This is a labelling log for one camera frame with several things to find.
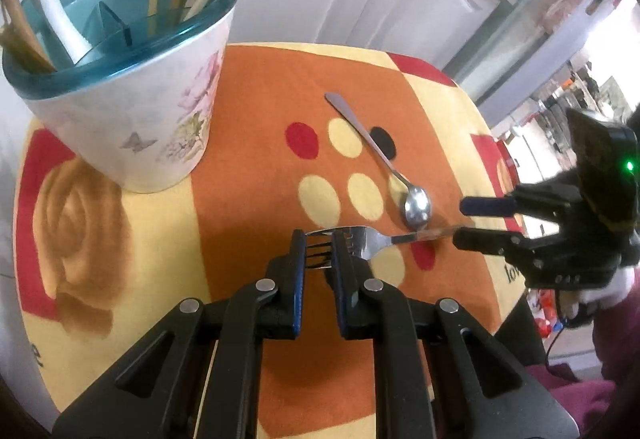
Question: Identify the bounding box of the metal spoon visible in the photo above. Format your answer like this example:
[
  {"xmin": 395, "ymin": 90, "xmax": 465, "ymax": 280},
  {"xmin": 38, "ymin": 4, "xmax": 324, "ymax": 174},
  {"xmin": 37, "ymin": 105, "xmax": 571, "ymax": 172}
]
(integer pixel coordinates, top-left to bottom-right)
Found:
[{"xmin": 324, "ymin": 92, "xmax": 433, "ymax": 230}]

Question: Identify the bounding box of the metal fork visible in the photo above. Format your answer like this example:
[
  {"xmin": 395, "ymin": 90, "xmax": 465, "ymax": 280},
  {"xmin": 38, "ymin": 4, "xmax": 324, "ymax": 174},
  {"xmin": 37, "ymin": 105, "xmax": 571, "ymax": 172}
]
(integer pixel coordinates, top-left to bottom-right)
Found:
[{"xmin": 306, "ymin": 225, "xmax": 466, "ymax": 260}]

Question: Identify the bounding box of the floral utensil holder cup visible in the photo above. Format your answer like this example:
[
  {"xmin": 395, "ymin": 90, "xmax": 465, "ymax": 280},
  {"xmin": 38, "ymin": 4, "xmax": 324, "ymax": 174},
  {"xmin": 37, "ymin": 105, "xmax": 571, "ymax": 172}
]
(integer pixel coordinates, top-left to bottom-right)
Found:
[{"xmin": 2, "ymin": 0, "xmax": 238, "ymax": 193}]

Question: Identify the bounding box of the white plastic spoon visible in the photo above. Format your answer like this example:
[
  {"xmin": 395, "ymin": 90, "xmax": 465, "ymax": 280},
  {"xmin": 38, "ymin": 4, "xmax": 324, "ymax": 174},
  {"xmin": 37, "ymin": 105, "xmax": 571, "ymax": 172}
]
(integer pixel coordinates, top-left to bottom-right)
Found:
[{"xmin": 40, "ymin": 0, "xmax": 92, "ymax": 64}]

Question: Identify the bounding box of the right gloved hand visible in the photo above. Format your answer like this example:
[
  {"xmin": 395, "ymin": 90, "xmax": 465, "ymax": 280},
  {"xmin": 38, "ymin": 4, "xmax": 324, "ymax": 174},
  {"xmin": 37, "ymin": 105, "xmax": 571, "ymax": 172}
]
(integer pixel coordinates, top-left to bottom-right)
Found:
[{"xmin": 555, "ymin": 266, "xmax": 639, "ymax": 329}]

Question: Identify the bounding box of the colourful patterned table mat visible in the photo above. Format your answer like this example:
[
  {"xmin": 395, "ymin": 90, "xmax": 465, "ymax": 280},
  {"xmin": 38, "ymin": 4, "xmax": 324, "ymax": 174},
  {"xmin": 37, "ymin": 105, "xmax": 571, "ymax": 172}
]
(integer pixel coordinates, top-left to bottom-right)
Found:
[{"xmin": 14, "ymin": 44, "xmax": 524, "ymax": 438}]

